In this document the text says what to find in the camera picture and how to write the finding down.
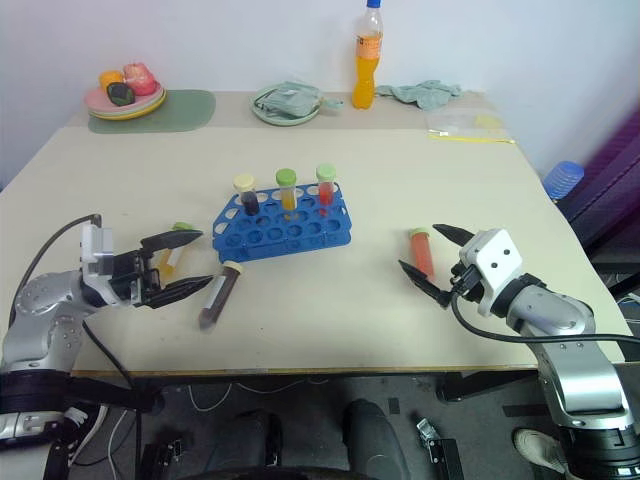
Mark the pink plate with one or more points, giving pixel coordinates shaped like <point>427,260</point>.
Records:
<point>100,102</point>

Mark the dark purple tube cream cap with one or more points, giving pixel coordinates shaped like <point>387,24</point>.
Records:
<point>248,197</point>

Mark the green placemat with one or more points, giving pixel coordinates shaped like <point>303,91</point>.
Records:
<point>190,112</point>

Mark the red tube light green cap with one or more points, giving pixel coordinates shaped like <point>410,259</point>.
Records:
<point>326,190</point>

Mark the dark toy fruit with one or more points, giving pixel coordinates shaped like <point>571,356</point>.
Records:
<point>120,93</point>

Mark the blue ribbed water jug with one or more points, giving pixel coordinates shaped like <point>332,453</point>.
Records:
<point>564,177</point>

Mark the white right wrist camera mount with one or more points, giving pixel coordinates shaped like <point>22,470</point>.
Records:
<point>492,255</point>

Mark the blue test tube rack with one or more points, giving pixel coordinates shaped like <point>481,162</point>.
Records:
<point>295,235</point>

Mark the white shoe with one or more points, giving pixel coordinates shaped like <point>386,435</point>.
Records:
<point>540,447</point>

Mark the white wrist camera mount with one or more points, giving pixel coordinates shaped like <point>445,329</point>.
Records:
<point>97,247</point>
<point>492,255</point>

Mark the pink toy fruit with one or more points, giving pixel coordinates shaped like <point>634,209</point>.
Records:
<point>138,77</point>

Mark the light green cloth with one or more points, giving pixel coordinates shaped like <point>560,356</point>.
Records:
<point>425,94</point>

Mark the bowl with cloth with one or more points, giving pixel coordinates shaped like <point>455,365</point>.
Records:
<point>280,120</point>

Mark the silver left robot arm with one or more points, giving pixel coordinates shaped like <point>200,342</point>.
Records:
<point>37,300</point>

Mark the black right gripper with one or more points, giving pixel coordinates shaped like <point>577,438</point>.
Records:
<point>467,282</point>

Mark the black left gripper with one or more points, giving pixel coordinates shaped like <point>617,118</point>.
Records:
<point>140,272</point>

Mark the grey-green pouch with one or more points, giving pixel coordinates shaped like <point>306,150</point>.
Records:
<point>290,100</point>

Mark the orange soda bottle blue cap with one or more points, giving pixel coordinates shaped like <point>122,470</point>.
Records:
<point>366,70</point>

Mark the clear plastic zip bag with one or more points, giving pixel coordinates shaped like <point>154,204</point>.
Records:
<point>465,125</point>

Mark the yellow plate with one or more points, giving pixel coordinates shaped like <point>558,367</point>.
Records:
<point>135,114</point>

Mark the yellow tube green cap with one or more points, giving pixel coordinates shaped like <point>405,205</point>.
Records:
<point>288,192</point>
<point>170,260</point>

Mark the dark rounded shape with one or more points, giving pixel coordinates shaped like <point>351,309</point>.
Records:
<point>375,440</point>

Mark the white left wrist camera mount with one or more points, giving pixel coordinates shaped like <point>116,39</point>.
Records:
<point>97,247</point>

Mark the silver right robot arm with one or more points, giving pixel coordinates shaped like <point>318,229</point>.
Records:
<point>555,310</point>

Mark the black table frame bar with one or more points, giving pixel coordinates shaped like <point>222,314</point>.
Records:
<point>485,385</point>

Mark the orange-red tube green cap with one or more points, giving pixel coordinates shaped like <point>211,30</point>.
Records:
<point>422,252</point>

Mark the orange toy fruit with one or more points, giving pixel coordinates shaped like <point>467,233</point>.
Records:
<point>110,78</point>

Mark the dark brown tube cream cap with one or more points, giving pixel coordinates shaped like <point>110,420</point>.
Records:
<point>220,295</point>

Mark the purple fabric object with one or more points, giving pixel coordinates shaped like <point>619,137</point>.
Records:
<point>612,190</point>

